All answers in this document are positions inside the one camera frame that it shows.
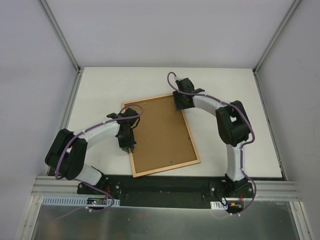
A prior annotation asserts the brown backing board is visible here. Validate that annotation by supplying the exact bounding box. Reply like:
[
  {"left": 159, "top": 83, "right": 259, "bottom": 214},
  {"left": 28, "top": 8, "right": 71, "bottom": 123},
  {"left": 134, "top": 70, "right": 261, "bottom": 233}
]
[{"left": 124, "top": 95, "right": 198, "bottom": 175}]

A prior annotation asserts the wooden picture frame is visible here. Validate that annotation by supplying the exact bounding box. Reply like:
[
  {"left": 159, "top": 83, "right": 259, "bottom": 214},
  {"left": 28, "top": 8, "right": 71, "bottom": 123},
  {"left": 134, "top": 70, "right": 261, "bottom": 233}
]
[{"left": 121, "top": 92, "right": 202, "bottom": 179}]

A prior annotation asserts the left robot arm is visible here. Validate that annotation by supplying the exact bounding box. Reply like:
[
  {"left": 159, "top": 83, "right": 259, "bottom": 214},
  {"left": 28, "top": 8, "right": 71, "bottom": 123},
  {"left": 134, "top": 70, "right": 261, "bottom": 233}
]
[{"left": 44, "top": 107, "right": 141, "bottom": 195}]

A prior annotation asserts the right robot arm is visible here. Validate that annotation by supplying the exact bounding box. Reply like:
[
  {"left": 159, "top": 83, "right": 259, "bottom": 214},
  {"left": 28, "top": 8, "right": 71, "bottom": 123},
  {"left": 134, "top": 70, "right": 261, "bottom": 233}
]
[{"left": 172, "top": 76, "right": 252, "bottom": 198}]

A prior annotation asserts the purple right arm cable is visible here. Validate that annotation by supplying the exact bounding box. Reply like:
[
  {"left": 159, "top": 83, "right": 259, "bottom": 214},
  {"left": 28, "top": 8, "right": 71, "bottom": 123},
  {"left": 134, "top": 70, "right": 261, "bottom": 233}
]
[{"left": 166, "top": 71, "right": 257, "bottom": 220}]

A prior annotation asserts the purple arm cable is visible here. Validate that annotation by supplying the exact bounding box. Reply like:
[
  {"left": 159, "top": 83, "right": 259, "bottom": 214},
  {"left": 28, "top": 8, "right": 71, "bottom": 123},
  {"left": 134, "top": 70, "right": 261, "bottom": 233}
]
[
  {"left": 51, "top": 103, "right": 146, "bottom": 221},
  {"left": 166, "top": 71, "right": 257, "bottom": 220}
]

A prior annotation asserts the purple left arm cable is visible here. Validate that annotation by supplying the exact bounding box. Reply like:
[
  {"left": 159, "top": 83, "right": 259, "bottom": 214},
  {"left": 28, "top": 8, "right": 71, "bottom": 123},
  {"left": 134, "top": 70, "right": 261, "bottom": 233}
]
[{"left": 51, "top": 103, "right": 146, "bottom": 221}]

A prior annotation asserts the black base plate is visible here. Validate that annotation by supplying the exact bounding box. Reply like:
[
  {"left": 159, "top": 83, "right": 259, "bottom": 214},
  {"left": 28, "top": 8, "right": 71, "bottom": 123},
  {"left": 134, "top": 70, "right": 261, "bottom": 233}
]
[{"left": 77, "top": 175, "right": 254, "bottom": 209}]

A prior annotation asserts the left white cable duct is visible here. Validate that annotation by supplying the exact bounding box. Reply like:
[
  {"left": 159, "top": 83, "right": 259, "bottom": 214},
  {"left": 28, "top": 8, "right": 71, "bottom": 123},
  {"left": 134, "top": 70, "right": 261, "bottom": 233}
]
[{"left": 42, "top": 196, "right": 120, "bottom": 207}]

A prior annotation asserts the white cable duct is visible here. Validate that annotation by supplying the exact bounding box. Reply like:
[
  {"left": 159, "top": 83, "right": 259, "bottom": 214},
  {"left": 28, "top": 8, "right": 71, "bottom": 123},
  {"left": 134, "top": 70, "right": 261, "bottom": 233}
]
[
  {"left": 42, "top": 196, "right": 120, "bottom": 207},
  {"left": 210, "top": 201, "right": 228, "bottom": 210}
]

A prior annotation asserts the aluminium front rail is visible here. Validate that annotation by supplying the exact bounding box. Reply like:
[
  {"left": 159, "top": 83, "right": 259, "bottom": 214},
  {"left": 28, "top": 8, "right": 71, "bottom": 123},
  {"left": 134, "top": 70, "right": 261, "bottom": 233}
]
[{"left": 31, "top": 176, "right": 303, "bottom": 202}]

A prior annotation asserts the right white cable duct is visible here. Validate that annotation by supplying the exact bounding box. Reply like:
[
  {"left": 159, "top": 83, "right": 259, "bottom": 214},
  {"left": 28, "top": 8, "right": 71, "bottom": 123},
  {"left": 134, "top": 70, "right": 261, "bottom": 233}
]
[{"left": 210, "top": 201, "right": 228, "bottom": 210}]

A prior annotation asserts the right aluminium corner post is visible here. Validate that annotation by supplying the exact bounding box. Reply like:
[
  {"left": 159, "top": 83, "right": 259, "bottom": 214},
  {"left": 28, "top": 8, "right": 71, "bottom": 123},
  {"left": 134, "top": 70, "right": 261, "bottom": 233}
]
[{"left": 252, "top": 0, "right": 303, "bottom": 76}]

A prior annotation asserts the aluminium corner post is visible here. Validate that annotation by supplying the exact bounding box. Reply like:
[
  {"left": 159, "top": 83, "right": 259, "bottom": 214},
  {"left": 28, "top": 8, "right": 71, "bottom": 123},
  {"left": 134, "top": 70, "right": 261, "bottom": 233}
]
[
  {"left": 37, "top": 0, "right": 81, "bottom": 74},
  {"left": 252, "top": 0, "right": 303, "bottom": 76}
]

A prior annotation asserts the left aluminium corner post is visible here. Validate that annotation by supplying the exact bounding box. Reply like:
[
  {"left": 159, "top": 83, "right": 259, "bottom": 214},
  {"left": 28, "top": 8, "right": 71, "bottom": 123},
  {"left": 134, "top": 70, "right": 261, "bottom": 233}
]
[{"left": 37, "top": 0, "right": 81, "bottom": 74}]

